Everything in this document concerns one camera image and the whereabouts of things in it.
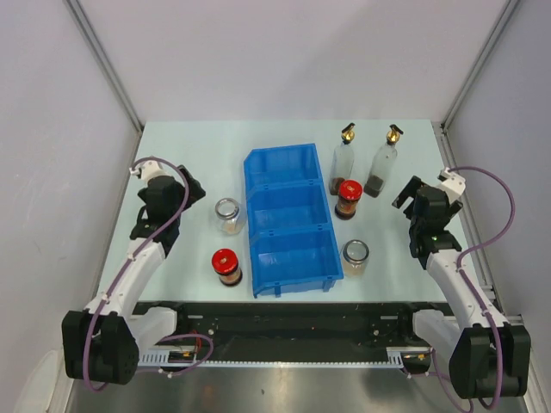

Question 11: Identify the aluminium frame extrusion right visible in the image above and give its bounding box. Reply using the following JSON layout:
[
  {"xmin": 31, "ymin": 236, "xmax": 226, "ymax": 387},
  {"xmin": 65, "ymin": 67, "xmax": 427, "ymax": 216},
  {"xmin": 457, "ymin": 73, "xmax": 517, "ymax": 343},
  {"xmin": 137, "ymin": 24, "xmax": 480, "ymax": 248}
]
[{"xmin": 431, "ymin": 121, "xmax": 550, "ymax": 412}]

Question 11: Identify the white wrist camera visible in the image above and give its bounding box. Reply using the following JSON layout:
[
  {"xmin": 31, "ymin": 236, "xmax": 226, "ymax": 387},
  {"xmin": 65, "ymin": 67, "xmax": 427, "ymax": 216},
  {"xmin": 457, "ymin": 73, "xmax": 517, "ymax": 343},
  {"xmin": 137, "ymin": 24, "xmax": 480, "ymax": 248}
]
[
  {"xmin": 436, "ymin": 168, "xmax": 466, "ymax": 204},
  {"xmin": 130, "ymin": 161, "xmax": 170, "ymax": 185}
]

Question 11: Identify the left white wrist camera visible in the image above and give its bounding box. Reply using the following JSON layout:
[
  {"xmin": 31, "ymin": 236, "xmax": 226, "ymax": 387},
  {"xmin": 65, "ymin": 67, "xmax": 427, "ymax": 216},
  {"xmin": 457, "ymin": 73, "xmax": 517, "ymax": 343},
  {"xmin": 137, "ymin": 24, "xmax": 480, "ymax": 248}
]
[{"xmin": 130, "ymin": 161, "xmax": 170, "ymax": 185}]

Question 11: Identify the clear glass jar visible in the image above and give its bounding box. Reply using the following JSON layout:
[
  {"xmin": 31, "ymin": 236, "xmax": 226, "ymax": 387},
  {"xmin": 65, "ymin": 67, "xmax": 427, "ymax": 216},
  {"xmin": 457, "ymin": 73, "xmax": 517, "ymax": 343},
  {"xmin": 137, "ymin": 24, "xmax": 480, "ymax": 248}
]
[
  {"xmin": 214, "ymin": 198, "xmax": 243, "ymax": 235},
  {"xmin": 341, "ymin": 239, "xmax": 370, "ymax": 277}
]

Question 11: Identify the blue three-compartment plastic bin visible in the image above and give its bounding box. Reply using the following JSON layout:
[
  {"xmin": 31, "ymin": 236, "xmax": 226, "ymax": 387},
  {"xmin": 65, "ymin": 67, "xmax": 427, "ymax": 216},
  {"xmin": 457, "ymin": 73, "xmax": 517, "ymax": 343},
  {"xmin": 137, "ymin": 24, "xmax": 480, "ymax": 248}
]
[{"xmin": 244, "ymin": 144, "xmax": 344, "ymax": 298}]

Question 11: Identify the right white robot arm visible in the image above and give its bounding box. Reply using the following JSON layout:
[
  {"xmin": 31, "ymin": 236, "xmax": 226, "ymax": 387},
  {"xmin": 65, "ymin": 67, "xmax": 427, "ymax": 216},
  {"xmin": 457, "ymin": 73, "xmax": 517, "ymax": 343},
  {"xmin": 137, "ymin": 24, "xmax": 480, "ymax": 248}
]
[{"xmin": 393, "ymin": 169, "xmax": 531, "ymax": 399}]

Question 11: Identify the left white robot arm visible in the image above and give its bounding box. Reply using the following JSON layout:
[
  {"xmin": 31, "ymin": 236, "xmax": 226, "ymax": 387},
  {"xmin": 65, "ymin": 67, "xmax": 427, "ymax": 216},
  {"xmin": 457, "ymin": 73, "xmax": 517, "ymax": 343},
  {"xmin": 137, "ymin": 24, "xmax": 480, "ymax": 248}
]
[{"xmin": 61, "ymin": 157, "xmax": 206, "ymax": 391}]

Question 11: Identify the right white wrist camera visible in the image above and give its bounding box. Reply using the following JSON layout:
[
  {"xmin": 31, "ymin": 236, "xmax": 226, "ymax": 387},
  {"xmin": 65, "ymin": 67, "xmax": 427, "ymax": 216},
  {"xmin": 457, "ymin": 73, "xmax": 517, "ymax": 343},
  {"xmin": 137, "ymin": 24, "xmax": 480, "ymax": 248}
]
[{"xmin": 436, "ymin": 168, "xmax": 466, "ymax": 204}]

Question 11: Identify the white slotted cable duct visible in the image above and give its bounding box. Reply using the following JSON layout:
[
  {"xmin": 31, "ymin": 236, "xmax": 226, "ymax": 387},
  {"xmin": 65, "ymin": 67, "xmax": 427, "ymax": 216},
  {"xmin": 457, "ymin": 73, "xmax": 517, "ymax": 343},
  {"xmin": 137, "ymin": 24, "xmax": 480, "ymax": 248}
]
[{"xmin": 137, "ymin": 346, "xmax": 436, "ymax": 369}]

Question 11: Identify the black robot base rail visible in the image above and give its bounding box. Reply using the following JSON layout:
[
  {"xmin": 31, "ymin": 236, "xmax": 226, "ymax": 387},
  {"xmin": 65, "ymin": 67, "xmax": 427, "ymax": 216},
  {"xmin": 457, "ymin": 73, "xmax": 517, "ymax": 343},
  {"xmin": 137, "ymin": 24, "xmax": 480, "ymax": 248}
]
[{"xmin": 133, "ymin": 301, "xmax": 452, "ymax": 363}]

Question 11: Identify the oil dispenser bottle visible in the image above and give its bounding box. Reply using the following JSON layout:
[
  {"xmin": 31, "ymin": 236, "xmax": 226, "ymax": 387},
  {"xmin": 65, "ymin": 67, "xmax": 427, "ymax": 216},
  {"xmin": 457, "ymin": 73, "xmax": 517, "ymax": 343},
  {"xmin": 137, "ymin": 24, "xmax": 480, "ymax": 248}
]
[
  {"xmin": 363, "ymin": 124, "xmax": 404, "ymax": 198},
  {"xmin": 329, "ymin": 122, "xmax": 356, "ymax": 195}
]

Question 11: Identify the red-lid sauce jar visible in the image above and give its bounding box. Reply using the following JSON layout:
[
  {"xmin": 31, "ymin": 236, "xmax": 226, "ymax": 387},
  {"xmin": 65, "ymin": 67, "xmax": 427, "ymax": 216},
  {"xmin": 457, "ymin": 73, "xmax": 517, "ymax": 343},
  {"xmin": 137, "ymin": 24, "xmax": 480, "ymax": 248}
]
[
  {"xmin": 211, "ymin": 248, "xmax": 243, "ymax": 287},
  {"xmin": 335, "ymin": 180, "xmax": 362, "ymax": 219}
]

